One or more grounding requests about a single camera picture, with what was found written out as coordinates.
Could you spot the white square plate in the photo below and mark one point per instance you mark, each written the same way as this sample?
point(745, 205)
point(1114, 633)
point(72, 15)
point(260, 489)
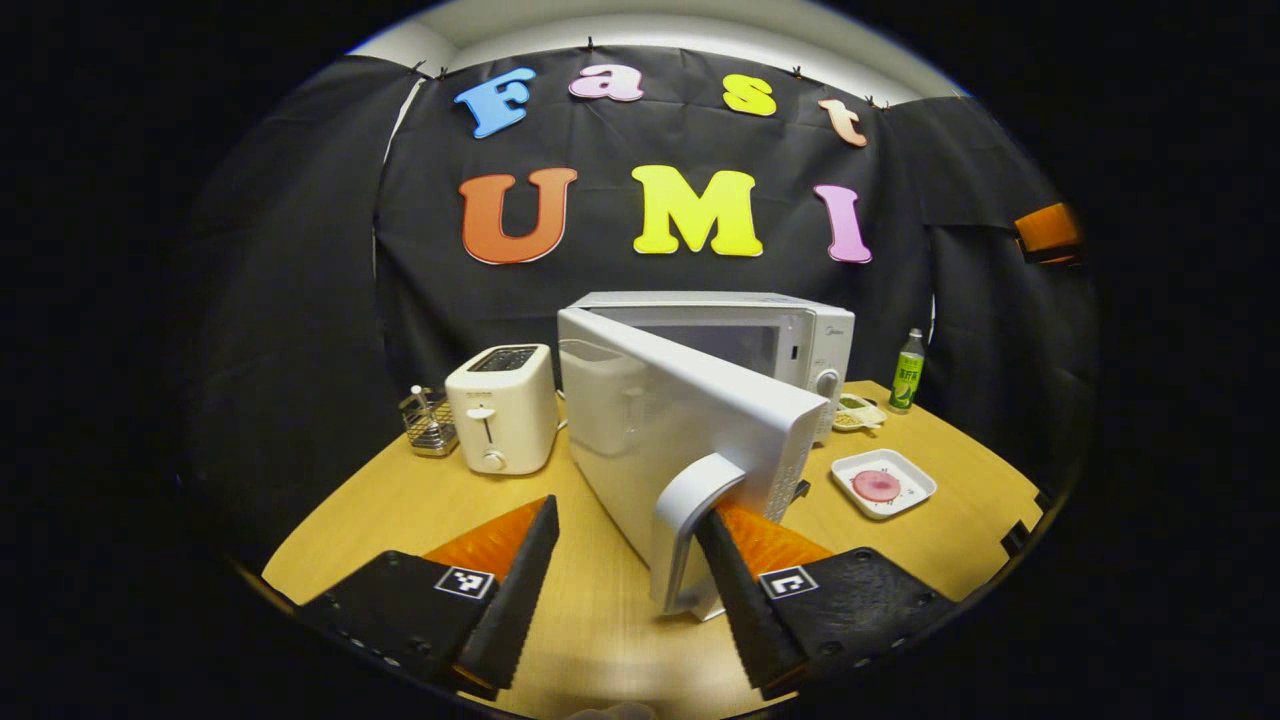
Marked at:
point(910, 480)

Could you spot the white divided snack plate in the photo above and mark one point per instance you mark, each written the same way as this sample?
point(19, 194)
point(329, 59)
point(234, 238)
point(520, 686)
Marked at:
point(858, 415)

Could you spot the pink ham slice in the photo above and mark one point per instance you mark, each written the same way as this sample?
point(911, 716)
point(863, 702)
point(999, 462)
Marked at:
point(876, 486)

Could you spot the green drink bottle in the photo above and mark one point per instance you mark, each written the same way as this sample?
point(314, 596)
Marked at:
point(907, 380)

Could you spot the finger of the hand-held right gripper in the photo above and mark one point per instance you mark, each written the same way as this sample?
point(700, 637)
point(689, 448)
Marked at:
point(1048, 228)

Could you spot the black backdrop cloth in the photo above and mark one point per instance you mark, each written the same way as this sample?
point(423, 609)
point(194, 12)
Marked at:
point(690, 290)

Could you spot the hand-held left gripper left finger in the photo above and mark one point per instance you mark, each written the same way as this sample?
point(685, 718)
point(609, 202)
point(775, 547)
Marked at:
point(515, 600)

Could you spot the white toaster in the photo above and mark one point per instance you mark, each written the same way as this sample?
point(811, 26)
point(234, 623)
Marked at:
point(505, 410)

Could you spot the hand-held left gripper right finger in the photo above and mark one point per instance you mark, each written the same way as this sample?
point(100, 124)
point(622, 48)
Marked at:
point(750, 610)

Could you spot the white microwave oven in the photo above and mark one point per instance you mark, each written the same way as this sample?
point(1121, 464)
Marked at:
point(680, 420)

